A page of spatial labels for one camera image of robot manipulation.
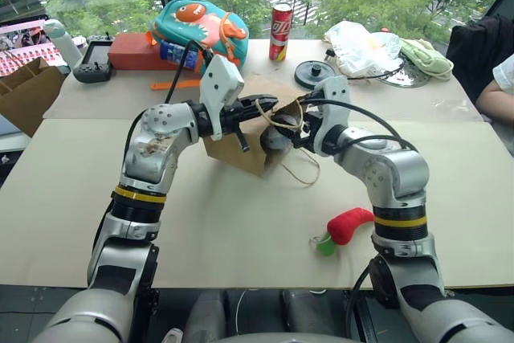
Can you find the white shirt sleeve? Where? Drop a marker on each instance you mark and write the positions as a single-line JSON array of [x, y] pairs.
[[505, 72]]

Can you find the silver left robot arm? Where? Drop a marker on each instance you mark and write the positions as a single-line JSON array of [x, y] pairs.
[[152, 150]]

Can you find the bare person forearm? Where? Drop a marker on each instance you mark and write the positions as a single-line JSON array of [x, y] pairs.
[[496, 104]]

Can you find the teal dinosaur backpack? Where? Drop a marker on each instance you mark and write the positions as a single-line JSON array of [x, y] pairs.
[[201, 33]]

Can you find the large brown paper bag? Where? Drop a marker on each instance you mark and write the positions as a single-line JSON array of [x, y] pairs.
[[28, 96]]

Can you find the light green cloth bag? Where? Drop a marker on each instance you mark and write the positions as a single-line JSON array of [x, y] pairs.
[[425, 58]]

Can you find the black remote controller with screen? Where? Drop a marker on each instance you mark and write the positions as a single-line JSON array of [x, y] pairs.
[[94, 60]]

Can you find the large beige cardboard sheet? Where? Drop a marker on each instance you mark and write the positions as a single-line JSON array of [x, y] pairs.
[[241, 230]]

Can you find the orange plastic strip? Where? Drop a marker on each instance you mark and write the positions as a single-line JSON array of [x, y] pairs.
[[176, 85]]

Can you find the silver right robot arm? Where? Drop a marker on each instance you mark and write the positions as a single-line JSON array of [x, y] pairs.
[[393, 166]]

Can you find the black round disc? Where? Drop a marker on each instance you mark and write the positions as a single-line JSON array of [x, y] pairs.
[[315, 74]]

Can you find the red rectangular box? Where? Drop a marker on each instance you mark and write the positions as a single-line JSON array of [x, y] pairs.
[[132, 51]]

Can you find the red drink can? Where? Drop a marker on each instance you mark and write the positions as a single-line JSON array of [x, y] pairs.
[[280, 33]]

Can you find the red chili plush toy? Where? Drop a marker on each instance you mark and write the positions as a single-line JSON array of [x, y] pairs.
[[349, 224]]

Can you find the silver round plate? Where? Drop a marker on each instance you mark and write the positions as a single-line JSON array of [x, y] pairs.
[[406, 77]]

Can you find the white plastic bag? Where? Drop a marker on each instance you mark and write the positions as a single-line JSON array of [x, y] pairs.
[[361, 47]]

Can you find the white water bottle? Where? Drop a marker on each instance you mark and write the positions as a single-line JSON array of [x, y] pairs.
[[60, 39]]

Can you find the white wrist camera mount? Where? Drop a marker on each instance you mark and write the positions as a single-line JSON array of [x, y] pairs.
[[335, 98], [219, 86]]

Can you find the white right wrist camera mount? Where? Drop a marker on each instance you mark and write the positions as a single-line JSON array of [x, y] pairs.
[[335, 98]]

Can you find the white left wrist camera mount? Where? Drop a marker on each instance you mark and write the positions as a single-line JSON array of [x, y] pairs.
[[219, 86]]

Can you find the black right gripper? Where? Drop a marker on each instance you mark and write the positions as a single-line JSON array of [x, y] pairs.
[[309, 134]]

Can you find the pink printed box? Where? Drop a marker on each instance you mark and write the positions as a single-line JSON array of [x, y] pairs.
[[24, 51]]

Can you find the grey plush toy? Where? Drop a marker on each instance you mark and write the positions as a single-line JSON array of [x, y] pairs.
[[273, 140]]

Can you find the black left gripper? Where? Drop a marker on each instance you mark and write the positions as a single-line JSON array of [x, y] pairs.
[[235, 118]]

